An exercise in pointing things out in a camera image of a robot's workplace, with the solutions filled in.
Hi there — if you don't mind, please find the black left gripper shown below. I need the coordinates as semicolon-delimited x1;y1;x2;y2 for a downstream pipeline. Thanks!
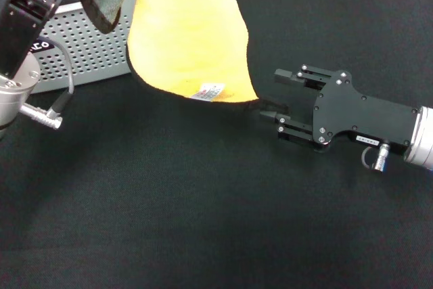
0;0;79;81

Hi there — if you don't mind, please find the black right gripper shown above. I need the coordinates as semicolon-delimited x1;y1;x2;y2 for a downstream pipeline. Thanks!
259;64;421;154

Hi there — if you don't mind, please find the left gripper cable with plug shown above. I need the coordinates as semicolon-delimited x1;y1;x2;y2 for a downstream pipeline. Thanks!
19;41;76;131

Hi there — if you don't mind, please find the grey perforated storage box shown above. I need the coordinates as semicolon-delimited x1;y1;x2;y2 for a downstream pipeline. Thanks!
26;0;138;94

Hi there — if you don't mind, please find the yellow and grey towel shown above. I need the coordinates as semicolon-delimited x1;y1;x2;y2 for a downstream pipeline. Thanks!
79;0;262;104

